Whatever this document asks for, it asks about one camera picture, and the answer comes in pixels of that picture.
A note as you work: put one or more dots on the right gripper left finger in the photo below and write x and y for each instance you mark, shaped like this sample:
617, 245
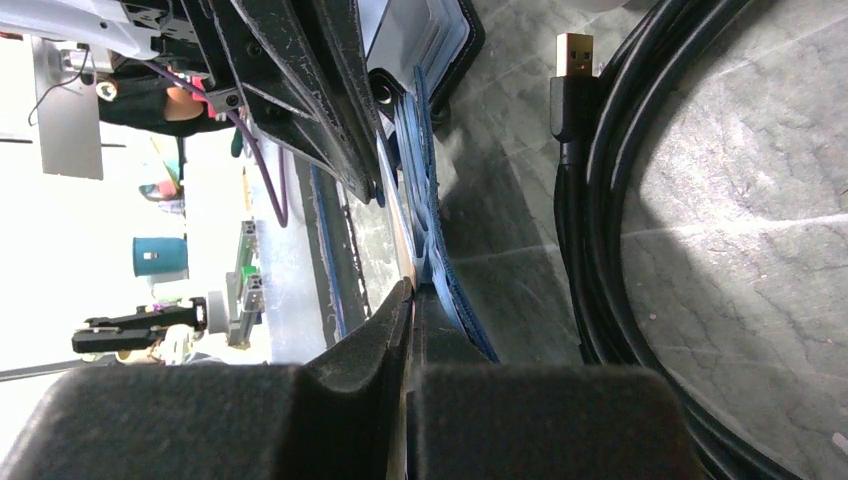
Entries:
339, 416

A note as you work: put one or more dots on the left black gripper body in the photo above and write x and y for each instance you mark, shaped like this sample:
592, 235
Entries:
175, 33

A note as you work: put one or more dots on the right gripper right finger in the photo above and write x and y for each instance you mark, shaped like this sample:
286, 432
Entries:
470, 418

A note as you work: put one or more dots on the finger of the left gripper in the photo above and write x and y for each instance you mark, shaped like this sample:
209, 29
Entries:
299, 68

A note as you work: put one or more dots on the blue card holder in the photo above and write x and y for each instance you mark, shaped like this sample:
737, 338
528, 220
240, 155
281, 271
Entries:
415, 178

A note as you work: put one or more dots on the open black card holder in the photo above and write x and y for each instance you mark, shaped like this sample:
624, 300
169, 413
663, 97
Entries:
441, 37

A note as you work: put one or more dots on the black clamp tool background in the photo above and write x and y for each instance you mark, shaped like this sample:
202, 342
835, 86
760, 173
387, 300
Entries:
140, 330

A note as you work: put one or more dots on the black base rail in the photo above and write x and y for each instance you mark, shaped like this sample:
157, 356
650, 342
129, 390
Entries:
343, 302

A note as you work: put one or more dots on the aluminium frame rail background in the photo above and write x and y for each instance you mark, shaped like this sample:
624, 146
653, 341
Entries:
245, 294

